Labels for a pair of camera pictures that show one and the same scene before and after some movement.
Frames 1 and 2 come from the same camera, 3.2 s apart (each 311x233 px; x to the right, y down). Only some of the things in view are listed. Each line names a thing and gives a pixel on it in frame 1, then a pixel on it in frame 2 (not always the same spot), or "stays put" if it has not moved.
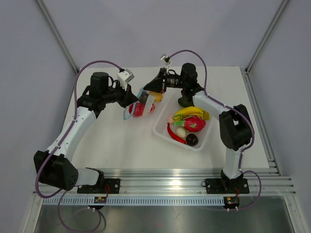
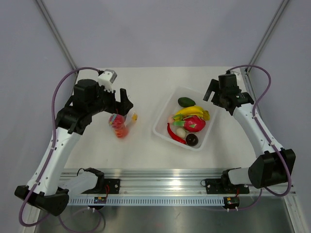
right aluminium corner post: (275, 20) stays put
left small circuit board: (100, 200) stays put
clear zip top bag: (142, 107) to (118, 123)
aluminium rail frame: (177, 182) stays put
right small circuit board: (231, 202) stays put
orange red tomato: (153, 108) to (121, 132)
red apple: (136, 109) to (117, 121)
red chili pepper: (173, 135) stays put
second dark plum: (192, 139) stays put
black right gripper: (158, 84) to (214, 86)
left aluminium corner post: (58, 35) stays put
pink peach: (170, 119) stays put
